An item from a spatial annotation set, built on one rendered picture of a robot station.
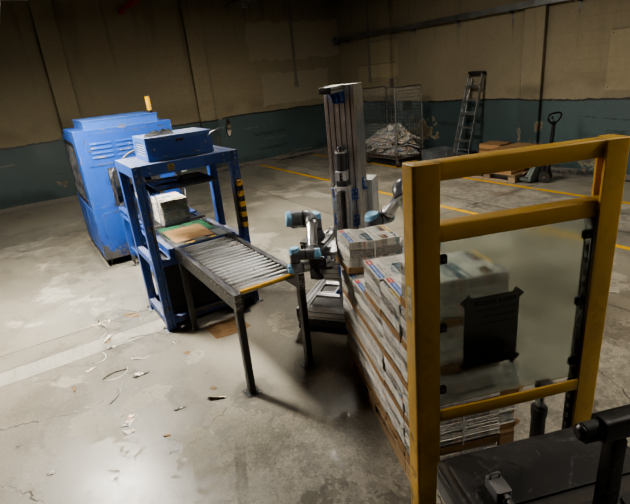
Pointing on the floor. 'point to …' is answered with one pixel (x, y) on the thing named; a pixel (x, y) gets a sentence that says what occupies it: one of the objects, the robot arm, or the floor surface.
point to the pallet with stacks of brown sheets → (503, 149)
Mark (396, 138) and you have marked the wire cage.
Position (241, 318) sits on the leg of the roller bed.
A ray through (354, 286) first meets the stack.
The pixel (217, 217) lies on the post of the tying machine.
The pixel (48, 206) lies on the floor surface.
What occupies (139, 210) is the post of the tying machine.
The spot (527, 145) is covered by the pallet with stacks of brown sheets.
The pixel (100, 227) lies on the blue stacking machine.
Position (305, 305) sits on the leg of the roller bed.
